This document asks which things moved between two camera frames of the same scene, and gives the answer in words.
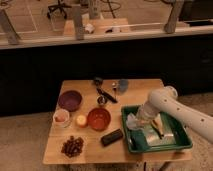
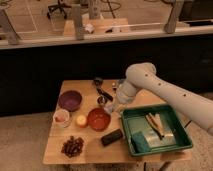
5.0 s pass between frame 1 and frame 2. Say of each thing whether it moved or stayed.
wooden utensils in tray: stayed
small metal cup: stayed
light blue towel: moved
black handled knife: stayed
